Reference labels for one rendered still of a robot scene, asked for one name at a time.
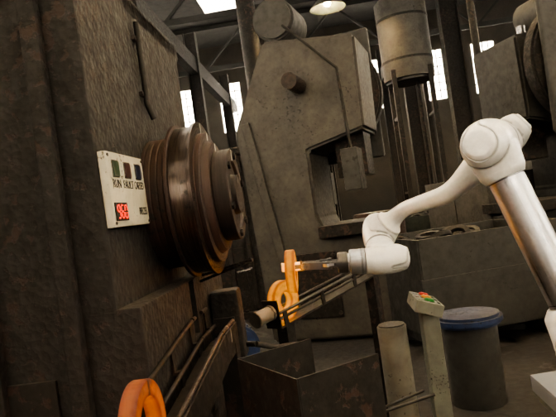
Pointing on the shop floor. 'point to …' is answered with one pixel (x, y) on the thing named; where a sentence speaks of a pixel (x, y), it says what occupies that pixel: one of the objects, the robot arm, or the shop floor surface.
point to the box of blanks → (468, 274)
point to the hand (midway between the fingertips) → (291, 266)
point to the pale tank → (409, 77)
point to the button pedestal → (433, 352)
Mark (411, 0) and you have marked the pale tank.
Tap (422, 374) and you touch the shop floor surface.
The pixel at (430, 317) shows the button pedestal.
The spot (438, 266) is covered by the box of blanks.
